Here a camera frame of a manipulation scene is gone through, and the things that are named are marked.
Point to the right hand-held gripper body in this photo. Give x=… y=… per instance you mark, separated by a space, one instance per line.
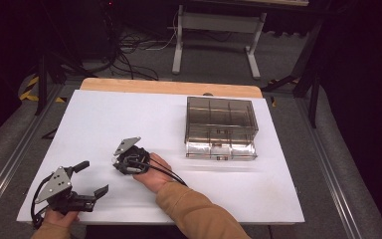
x=132 y=162

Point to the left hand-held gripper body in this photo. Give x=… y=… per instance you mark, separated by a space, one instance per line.
x=58 y=186

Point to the smoky clear drawer organizer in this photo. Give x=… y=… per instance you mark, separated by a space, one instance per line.
x=220 y=111

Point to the person's right hand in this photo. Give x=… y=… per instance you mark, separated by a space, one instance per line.
x=157 y=174

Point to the person's left hand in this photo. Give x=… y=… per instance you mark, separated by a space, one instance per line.
x=59 y=219

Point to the white table cover sheet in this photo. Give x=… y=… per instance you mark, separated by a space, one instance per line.
x=112 y=116

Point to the wooden table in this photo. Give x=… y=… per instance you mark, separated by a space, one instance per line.
x=165 y=87

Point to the yellow black floor tape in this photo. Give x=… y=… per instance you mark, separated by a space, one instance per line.
x=30 y=94

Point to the black metal stand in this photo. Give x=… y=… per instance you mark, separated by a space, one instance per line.
x=313 y=99
x=41 y=86

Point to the aluminium floor rail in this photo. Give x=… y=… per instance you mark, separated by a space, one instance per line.
x=20 y=146
x=328 y=172

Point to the white metal desk frame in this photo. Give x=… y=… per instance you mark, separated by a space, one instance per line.
x=219 y=21

